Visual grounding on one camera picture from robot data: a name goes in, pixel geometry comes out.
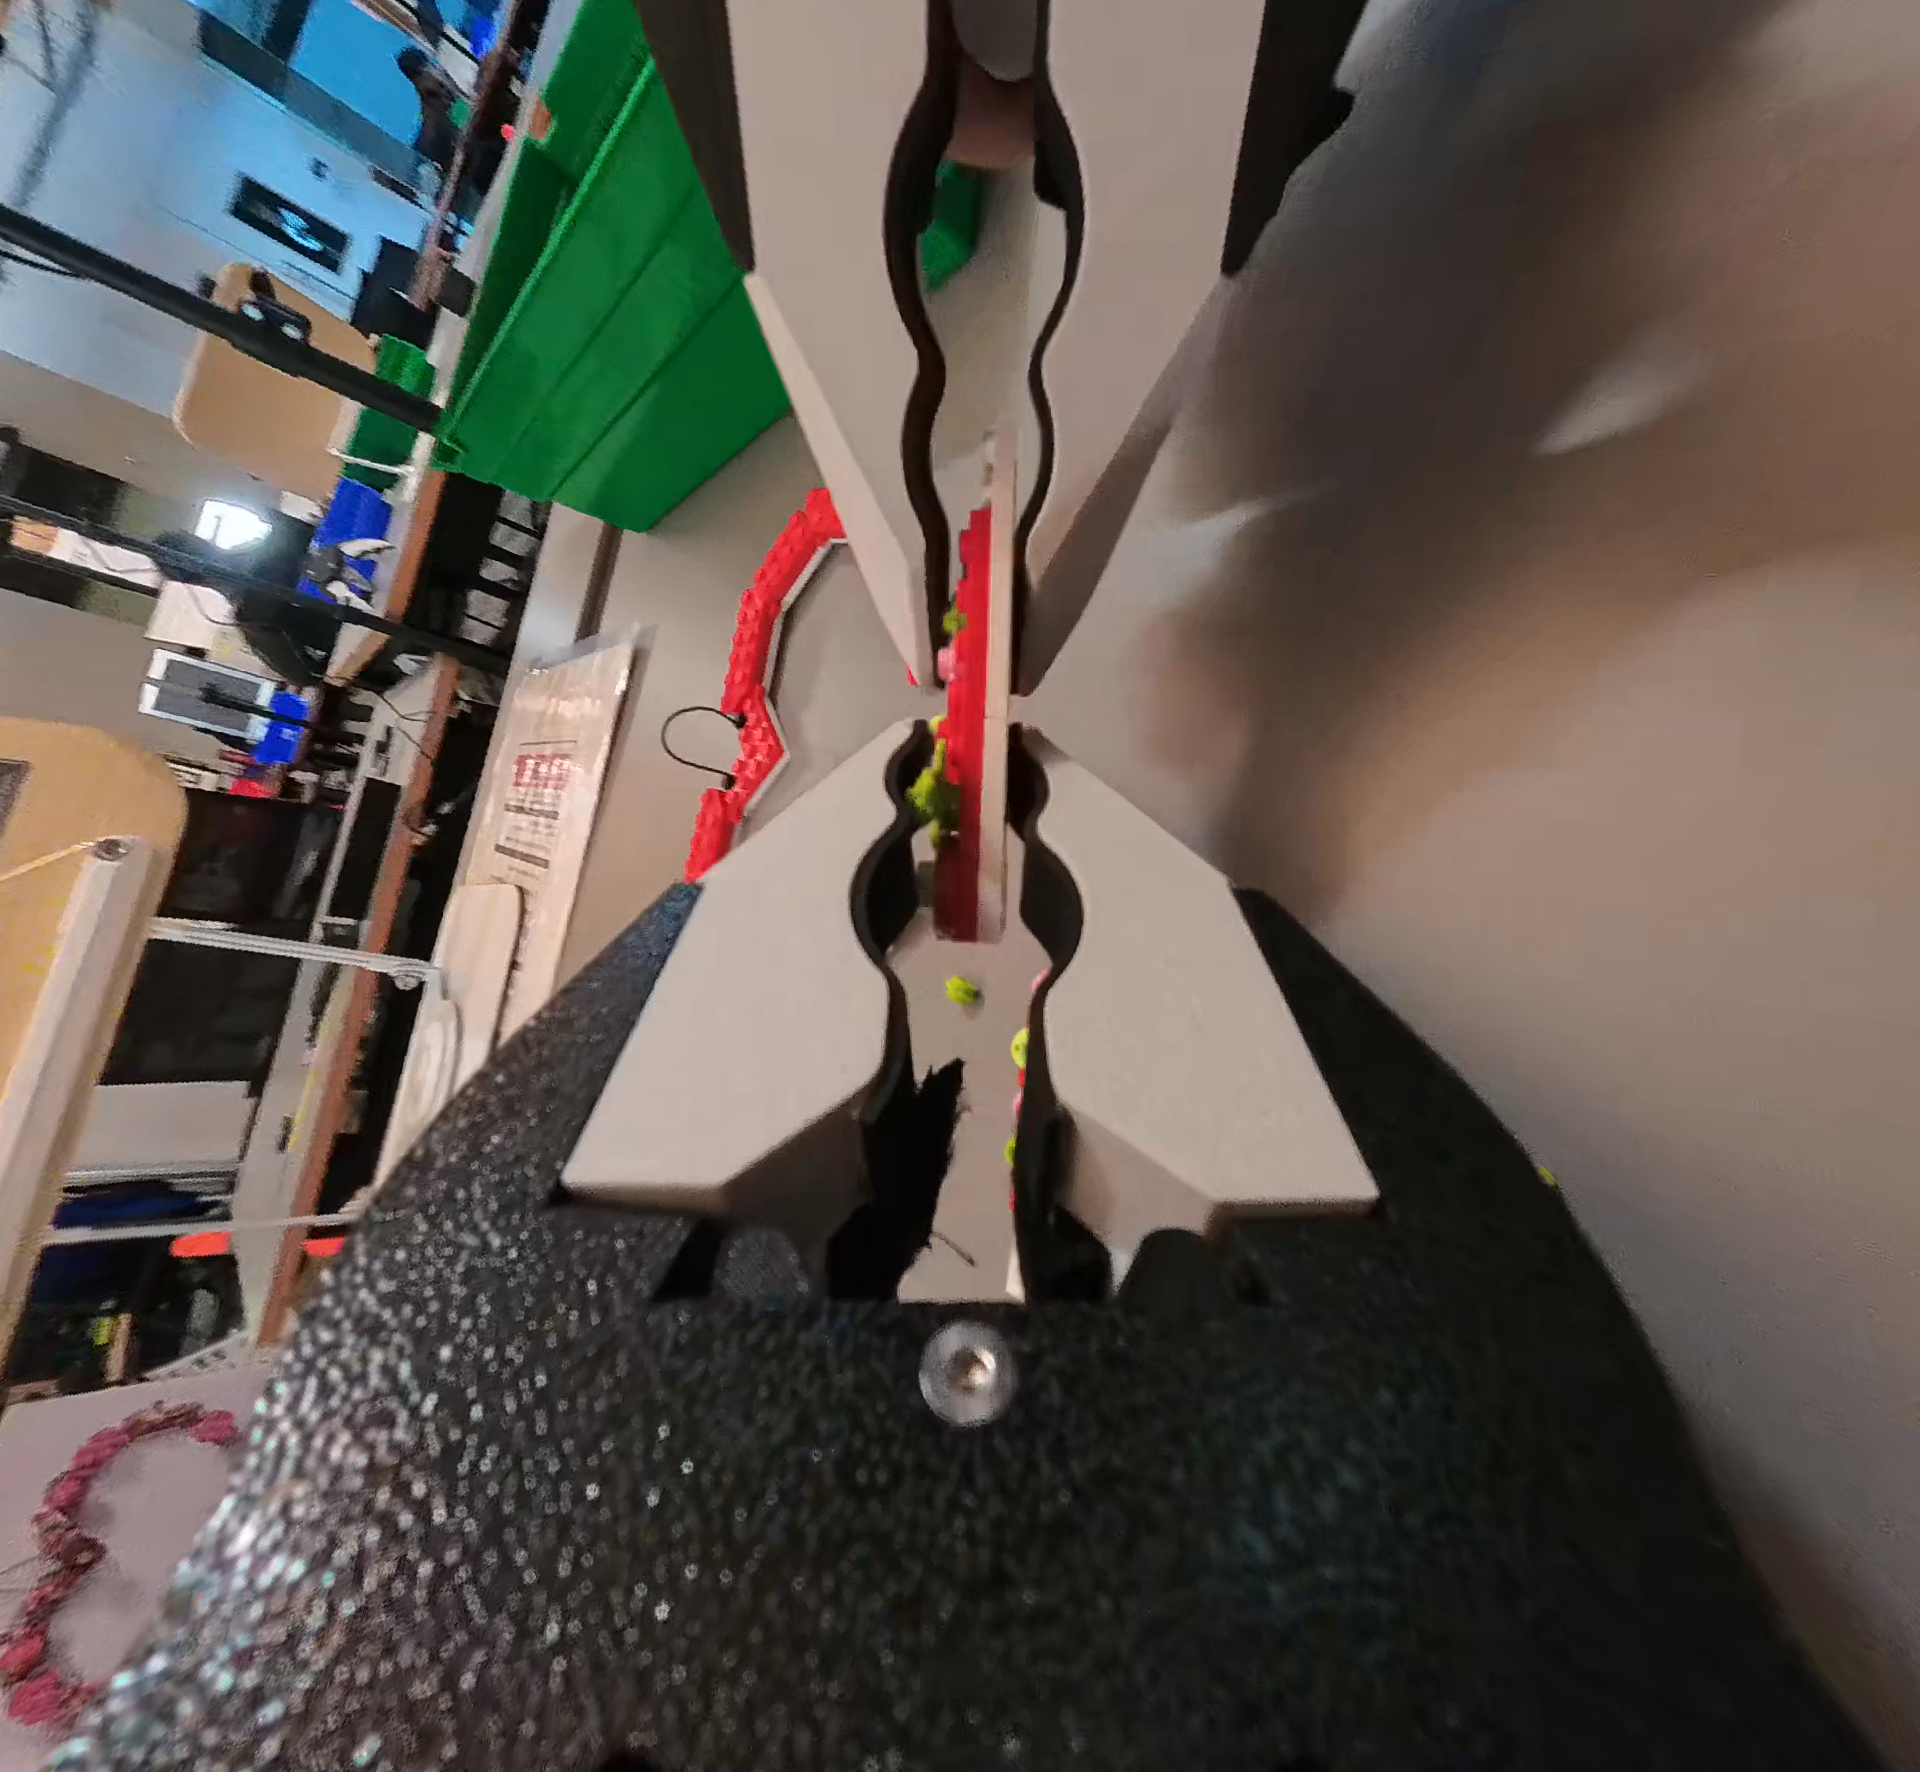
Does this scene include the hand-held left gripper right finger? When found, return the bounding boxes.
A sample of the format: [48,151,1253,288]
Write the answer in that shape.
[1016,735,1382,1242]

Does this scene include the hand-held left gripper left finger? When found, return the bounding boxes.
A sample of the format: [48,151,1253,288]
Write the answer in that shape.
[561,714,920,1223]

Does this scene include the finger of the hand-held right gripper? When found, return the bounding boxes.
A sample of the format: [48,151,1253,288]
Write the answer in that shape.
[710,0,966,696]
[1009,0,1296,696]

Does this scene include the red and tan lego assembly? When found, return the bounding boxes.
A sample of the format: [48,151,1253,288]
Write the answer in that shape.
[903,428,1037,944]

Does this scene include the green lego piece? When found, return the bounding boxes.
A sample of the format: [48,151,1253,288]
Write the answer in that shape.
[919,160,989,290]

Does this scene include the person's right hand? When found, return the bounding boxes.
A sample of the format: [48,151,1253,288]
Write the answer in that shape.
[955,61,1041,172]

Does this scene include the large green plastic bin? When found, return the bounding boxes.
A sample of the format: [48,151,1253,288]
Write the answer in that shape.
[433,0,797,538]

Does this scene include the white board with round mark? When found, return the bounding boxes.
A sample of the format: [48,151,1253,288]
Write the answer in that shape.
[381,884,530,1182]

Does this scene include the white instruction sheet red label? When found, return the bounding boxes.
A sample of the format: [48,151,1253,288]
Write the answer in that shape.
[451,628,650,893]

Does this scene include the blue storage bins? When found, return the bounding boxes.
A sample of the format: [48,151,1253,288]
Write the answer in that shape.
[298,474,410,604]

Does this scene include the black metal pole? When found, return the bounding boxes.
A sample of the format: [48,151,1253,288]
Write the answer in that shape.
[0,205,447,433]

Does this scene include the white table leg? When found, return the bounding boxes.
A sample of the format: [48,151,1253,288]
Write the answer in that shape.
[0,835,170,1341]

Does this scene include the beige round table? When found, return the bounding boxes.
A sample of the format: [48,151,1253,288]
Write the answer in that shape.
[0,717,191,1098]

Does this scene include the black cable loop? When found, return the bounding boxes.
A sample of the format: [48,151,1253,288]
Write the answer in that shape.
[658,705,755,799]

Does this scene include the red lego arc frame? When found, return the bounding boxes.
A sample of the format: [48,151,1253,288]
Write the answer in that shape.
[685,489,851,889]

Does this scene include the white metal rail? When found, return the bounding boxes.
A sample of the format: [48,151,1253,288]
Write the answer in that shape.
[147,914,440,990]

